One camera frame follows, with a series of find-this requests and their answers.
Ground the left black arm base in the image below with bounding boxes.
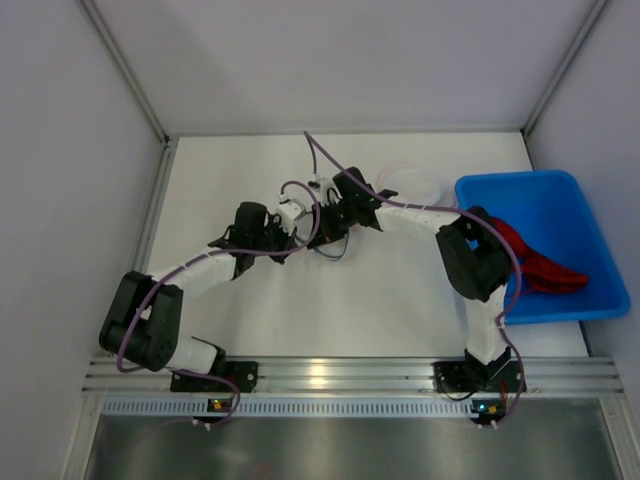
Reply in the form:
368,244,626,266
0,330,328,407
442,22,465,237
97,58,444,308
170,360,259,393

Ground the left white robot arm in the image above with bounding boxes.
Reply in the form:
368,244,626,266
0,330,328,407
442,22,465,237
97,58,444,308
99,200,305,374

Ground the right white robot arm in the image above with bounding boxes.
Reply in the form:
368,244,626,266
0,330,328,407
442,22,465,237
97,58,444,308
309,167,513,378

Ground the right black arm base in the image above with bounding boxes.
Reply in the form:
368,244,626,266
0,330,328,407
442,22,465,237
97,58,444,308
433,347,527,401

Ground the pink trimmed mesh laundry bag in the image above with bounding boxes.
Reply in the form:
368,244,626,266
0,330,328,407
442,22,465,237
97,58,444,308
375,162,458,208

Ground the red bra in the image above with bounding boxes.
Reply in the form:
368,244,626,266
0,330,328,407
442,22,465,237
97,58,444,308
491,217,590,294

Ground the blue plastic bin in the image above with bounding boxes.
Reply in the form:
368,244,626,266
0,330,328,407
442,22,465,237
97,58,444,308
455,170,631,325

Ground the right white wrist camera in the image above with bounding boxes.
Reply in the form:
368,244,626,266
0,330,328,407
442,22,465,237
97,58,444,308
307,176,342,207

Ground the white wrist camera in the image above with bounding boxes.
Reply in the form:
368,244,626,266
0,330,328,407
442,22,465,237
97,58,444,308
307,176,342,207
275,199,309,236

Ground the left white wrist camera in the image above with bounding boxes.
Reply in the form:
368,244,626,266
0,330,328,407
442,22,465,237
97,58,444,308
275,199,309,236

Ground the left aluminium frame post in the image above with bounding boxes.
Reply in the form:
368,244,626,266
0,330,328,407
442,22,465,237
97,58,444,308
76,0,170,144

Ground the aluminium frame post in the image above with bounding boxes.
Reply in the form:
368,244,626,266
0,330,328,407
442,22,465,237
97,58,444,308
520,0,613,141
76,0,170,144

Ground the slotted grey cable duct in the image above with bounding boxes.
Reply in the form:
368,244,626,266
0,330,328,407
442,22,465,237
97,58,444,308
102,396,498,419

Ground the aluminium front rail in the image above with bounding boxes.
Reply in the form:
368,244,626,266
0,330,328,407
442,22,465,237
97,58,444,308
81,357,624,398

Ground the right aluminium frame post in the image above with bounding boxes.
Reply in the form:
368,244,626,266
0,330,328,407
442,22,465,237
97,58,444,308
520,0,613,141

